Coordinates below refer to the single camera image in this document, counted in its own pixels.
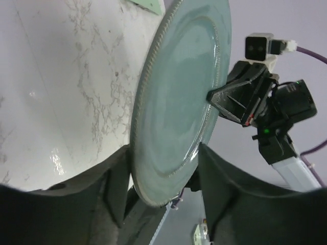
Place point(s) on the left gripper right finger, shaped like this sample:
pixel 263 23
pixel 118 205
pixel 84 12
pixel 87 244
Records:
pixel 242 209

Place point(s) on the grey-green ribbed plate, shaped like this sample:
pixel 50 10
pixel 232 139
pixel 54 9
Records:
pixel 188 57

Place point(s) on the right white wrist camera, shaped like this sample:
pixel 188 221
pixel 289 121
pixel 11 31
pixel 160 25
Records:
pixel 264 48

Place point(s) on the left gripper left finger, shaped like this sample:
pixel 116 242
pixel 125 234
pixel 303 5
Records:
pixel 63 213

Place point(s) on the light green cutting board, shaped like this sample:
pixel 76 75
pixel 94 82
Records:
pixel 154 6

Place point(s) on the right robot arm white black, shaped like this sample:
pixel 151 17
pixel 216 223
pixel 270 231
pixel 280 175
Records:
pixel 285 105

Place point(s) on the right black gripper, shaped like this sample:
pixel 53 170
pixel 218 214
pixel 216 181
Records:
pixel 241 100

